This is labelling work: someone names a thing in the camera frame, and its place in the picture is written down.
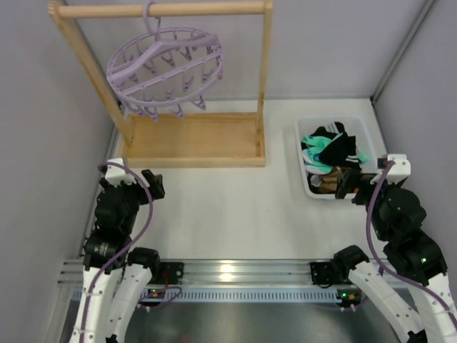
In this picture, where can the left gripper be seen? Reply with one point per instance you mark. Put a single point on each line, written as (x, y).
(151, 184)

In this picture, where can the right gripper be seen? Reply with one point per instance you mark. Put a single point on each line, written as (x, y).
(345, 184)

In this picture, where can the brown cream striped sock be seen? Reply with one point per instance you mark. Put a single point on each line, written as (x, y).
(329, 182)

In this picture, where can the teal patterned sock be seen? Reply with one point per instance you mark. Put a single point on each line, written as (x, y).
(313, 165)
(319, 142)

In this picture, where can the thin black sock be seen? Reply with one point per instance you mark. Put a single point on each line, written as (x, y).
(339, 149)

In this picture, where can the black sock grey blue marks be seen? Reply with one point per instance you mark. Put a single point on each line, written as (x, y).
(330, 130)

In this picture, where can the purple round clip hanger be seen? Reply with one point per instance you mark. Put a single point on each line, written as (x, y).
(165, 68)

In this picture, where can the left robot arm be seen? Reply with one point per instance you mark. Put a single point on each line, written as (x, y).
(115, 271)

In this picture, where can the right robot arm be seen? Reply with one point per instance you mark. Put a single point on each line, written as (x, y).
(419, 262)

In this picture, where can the black sock white stripes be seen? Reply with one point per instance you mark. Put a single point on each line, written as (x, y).
(314, 180)

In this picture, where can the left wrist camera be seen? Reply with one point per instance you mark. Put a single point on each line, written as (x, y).
(114, 172)

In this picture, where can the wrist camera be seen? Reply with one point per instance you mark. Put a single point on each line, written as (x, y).
(114, 172)
(395, 167)

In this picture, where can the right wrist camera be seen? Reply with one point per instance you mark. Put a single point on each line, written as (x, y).
(395, 167)

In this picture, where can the wooden hanger rack frame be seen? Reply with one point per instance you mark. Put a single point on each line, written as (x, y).
(202, 138)

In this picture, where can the aluminium mounting rail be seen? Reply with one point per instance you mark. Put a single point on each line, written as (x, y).
(262, 281)

